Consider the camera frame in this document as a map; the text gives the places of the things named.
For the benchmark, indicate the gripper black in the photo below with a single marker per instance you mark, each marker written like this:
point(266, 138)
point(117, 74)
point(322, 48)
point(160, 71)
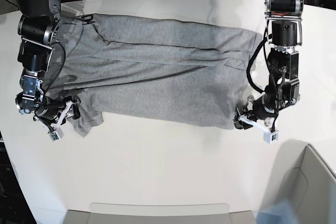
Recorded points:
point(49, 112)
point(264, 108)

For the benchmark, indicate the grey T-shirt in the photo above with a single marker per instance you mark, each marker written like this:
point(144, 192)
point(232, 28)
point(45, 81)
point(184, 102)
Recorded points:
point(161, 69)

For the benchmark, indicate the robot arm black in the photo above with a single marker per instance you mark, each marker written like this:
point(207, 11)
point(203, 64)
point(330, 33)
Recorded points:
point(284, 32)
point(38, 28)

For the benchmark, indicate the grey bin at right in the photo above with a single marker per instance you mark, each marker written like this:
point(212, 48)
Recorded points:
point(310, 187)

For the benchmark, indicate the blue object bottom right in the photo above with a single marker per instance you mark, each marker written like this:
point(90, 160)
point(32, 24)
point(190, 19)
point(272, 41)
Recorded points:
point(281, 212)

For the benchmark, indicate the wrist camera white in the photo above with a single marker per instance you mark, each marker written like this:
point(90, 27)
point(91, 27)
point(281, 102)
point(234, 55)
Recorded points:
point(269, 136)
point(56, 134)

